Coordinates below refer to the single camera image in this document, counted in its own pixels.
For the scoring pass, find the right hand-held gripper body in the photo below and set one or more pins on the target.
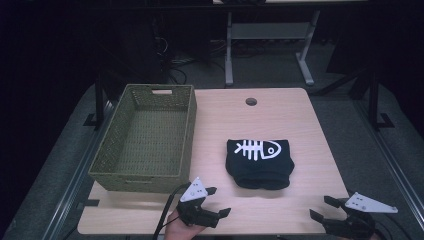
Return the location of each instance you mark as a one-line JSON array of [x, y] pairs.
[[356, 216]]

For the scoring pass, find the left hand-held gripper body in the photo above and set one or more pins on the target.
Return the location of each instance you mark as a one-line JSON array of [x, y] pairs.
[[195, 210]]

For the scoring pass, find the black garment fishbone print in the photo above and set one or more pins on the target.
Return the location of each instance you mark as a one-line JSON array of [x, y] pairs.
[[258, 166]]

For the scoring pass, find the green woven basket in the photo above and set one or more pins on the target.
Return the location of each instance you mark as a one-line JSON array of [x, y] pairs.
[[151, 140]]

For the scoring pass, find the person's left hand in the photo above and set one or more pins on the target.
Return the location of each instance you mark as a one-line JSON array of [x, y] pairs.
[[180, 230]]

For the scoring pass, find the person's right hand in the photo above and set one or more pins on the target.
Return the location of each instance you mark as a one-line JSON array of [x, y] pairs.
[[375, 236]]

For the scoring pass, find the black metal stand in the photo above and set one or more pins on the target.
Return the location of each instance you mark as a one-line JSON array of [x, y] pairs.
[[99, 100], [375, 100]]

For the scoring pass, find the grey metal floor rail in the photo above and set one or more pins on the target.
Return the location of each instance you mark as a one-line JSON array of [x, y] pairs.
[[71, 186], [393, 166]]

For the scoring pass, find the grey metal desk frame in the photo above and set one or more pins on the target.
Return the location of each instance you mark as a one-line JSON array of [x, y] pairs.
[[266, 31]]

